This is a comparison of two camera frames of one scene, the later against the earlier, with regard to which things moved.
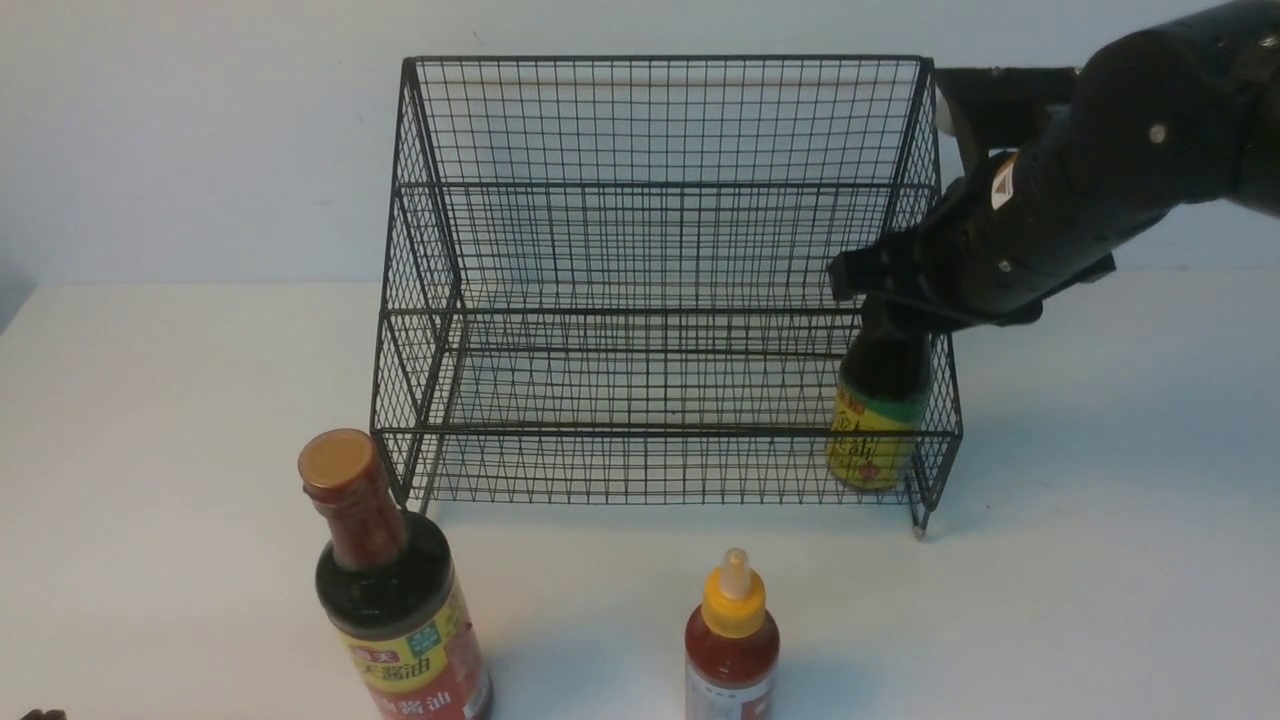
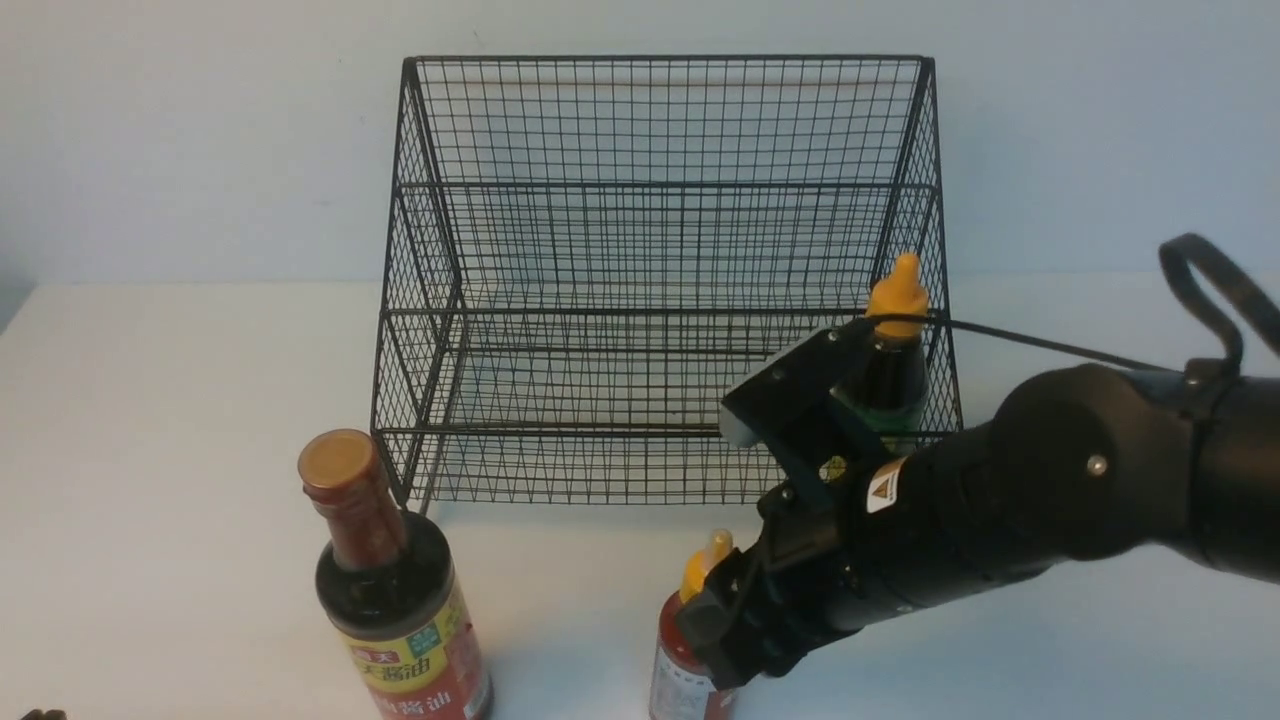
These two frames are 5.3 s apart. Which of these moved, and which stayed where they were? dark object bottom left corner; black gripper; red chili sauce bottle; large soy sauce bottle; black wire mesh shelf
Moved: red chili sauce bottle; black gripper
Stayed: black wire mesh shelf; large soy sauce bottle; dark object bottom left corner
